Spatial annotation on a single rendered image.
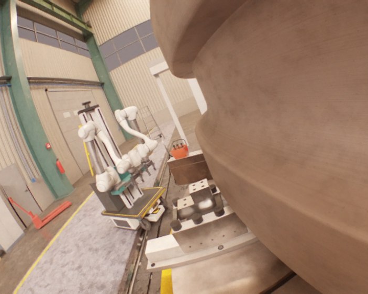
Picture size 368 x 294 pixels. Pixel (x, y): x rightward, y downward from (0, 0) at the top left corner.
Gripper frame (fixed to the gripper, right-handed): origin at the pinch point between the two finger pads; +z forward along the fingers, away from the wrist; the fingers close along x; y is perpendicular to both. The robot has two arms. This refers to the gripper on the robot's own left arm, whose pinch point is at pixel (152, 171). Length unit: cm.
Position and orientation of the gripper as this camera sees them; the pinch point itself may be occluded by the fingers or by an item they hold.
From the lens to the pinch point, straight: 227.4
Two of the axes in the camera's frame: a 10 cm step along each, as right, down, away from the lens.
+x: 3.9, -4.0, 8.3
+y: 8.3, -2.2, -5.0
